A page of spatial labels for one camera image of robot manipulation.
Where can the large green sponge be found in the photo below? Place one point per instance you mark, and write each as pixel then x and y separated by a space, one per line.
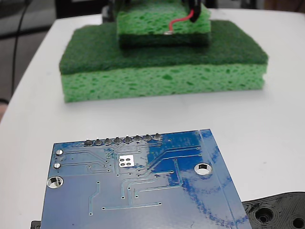
pixel 155 81

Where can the blue printed circuit board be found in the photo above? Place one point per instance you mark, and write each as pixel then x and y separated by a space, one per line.
pixel 143 202

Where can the small green sponge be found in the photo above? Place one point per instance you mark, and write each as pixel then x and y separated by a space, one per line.
pixel 143 21

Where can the black rectangular block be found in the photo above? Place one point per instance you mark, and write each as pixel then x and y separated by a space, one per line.
pixel 35 225

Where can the black 3D printed bracket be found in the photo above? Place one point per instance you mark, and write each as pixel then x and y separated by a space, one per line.
pixel 274 210

